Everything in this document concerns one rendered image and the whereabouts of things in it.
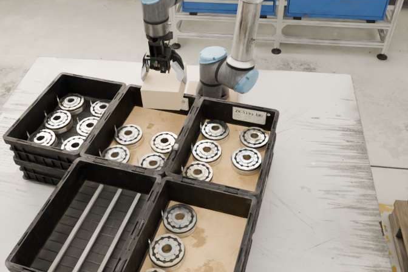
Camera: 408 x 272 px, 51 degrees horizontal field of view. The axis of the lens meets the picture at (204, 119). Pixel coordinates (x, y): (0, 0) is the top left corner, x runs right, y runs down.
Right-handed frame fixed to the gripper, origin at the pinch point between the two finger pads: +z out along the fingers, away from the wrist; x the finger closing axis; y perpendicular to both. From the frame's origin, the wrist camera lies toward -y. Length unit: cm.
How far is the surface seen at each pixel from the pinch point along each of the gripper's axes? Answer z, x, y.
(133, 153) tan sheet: 26.7, -12.1, 9.1
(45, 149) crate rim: 16.8, -38.2, 18.9
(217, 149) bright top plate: 23.9, 18.2, 6.7
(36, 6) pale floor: 111, -184, -243
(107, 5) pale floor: 111, -116, -252
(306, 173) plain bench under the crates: 40, 51, 1
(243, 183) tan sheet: 26.6, 28.1, 18.6
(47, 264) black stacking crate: 27, -26, 54
